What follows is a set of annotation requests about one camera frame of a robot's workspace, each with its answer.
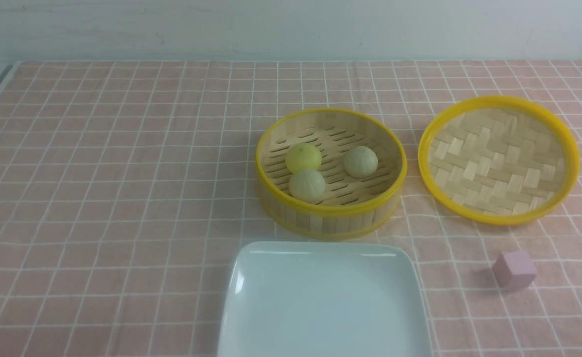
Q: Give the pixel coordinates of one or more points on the yellow-rimmed bamboo steamer basket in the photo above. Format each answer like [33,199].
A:
[350,207]

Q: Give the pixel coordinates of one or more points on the pale front steamed bun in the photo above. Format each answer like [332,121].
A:
[307,185]

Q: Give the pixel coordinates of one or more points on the pale steamed bun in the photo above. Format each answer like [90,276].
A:
[307,185]
[360,162]

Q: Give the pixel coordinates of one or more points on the yellow-rimmed woven steamer lid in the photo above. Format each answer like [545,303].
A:
[499,160]

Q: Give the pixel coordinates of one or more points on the yellow steamed bun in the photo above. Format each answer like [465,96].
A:
[303,157]

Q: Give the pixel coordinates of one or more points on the pink checkered tablecloth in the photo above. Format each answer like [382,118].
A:
[127,189]

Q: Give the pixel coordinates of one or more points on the white square plate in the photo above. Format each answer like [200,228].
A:
[323,299]

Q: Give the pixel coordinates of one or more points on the pink cube block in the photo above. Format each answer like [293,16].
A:
[514,270]

